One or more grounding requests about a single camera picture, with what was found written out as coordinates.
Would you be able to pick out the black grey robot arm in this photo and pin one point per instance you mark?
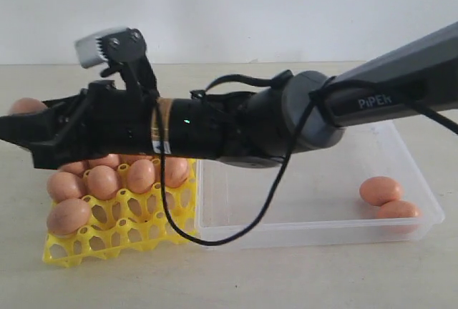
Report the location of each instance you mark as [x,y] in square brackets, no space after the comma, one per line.
[293,113]

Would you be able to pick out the clear plastic box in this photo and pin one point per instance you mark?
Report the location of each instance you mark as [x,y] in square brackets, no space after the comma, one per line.
[317,201]

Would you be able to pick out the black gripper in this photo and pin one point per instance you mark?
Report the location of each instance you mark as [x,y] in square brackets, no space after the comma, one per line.
[98,121]

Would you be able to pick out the brown egg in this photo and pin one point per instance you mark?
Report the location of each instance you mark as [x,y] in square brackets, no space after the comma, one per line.
[68,216]
[399,209]
[380,190]
[103,182]
[64,185]
[110,160]
[76,168]
[131,158]
[177,171]
[26,105]
[141,176]

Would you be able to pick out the yellow plastic egg tray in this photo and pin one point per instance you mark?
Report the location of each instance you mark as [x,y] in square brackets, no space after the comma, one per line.
[128,221]

